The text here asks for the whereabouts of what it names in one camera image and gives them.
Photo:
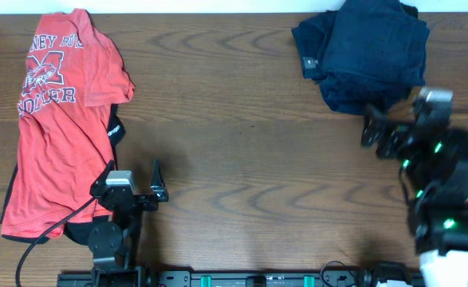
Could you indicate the folded navy garment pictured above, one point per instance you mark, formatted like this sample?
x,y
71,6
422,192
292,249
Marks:
x,y
313,44

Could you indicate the navy blue shorts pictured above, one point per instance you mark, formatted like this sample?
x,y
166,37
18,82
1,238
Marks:
x,y
376,51

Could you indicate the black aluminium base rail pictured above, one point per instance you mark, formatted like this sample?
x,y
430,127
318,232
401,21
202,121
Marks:
x,y
189,279

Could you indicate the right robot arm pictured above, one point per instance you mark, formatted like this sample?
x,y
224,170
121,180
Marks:
x,y
434,178

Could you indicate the green clip on rail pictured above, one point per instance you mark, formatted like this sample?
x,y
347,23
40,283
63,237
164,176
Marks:
x,y
205,281
309,281

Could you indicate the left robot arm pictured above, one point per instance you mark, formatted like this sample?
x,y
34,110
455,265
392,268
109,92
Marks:
x,y
114,243

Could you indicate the folded black garment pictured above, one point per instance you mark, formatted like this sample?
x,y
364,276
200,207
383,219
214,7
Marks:
x,y
410,10

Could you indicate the black garment under red shirt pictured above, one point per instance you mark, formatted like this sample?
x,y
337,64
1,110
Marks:
x,y
79,232

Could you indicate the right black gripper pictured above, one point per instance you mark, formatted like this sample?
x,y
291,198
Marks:
x,y
395,133

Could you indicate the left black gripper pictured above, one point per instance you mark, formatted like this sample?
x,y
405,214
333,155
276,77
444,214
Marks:
x,y
136,200

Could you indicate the red printed t-shirt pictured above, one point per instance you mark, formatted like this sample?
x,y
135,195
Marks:
x,y
74,73

